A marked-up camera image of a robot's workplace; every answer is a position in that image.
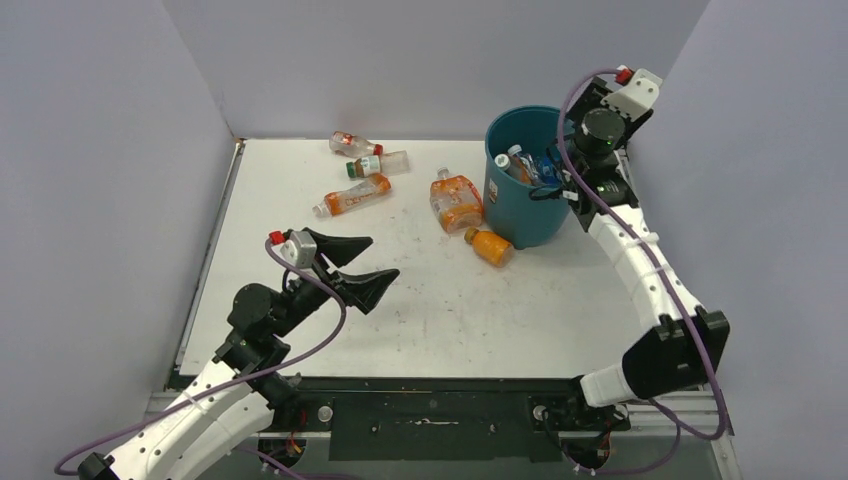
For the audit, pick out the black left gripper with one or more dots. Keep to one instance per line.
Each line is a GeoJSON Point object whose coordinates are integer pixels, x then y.
{"type": "Point", "coordinates": [361, 290]}

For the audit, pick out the blue label crushed bottle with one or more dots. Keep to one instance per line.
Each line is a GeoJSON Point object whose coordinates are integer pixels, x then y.
{"type": "Point", "coordinates": [547, 172]}

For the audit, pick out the large orange label bottle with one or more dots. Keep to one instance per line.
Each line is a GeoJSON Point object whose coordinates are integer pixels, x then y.
{"type": "Point", "coordinates": [513, 167]}

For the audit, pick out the slim orange label bottle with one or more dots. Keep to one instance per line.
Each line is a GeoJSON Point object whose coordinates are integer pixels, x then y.
{"type": "Point", "coordinates": [339, 202]}

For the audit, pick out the orange juice bottle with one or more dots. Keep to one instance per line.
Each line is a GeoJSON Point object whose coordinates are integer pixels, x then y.
{"type": "Point", "coordinates": [489, 246]}

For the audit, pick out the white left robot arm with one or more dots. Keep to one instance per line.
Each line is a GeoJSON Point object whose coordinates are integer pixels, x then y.
{"type": "Point", "coordinates": [240, 388]}

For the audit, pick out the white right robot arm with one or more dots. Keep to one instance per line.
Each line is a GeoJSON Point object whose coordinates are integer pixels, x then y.
{"type": "Point", "coordinates": [681, 342]}

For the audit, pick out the teal plastic bin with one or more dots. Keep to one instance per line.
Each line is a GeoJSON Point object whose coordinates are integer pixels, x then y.
{"type": "Point", "coordinates": [524, 214]}

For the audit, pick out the crushed orange label bottle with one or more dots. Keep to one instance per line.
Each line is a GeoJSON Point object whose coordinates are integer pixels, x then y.
{"type": "Point", "coordinates": [455, 201]}

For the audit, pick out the green cap coffee bottle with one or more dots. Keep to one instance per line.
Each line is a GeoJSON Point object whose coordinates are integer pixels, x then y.
{"type": "Point", "coordinates": [392, 163]}

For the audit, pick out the red cap clear bottle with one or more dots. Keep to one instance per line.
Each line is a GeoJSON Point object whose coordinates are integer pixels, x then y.
{"type": "Point", "coordinates": [353, 146]}

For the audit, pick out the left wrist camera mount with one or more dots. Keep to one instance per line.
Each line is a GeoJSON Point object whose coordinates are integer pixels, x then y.
{"type": "Point", "coordinates": [296, 248]}

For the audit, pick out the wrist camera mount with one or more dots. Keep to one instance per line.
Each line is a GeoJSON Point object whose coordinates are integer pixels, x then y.
{"type": "Point", "coordinates": [639, 90]}
{"type": "Point", "coordinates": [296, 248]}

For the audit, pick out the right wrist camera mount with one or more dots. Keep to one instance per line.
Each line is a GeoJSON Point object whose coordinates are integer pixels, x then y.
{"type": "Point", "coordinates": [639, 90]}

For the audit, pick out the black base frame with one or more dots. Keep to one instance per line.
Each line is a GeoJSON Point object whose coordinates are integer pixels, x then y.
{"type": "Point", "coordinates": [416, 419]}

